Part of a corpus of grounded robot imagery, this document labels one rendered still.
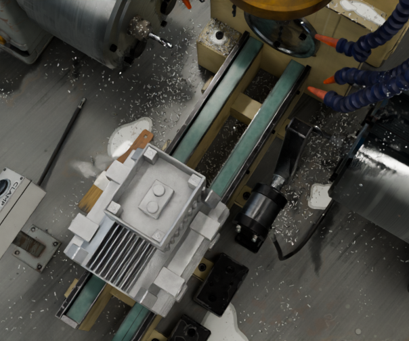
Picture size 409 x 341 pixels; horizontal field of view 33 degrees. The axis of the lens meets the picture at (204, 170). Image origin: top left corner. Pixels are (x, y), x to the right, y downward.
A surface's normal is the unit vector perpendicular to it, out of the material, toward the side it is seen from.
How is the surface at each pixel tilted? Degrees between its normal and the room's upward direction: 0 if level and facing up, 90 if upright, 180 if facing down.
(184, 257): 0
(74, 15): 54
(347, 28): 90
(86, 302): 0
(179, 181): 0
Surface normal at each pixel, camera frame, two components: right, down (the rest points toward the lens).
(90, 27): -0.46, 0.56
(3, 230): 0.65, 0.23
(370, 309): -0.02, -0.26
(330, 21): -0.53, 0.82
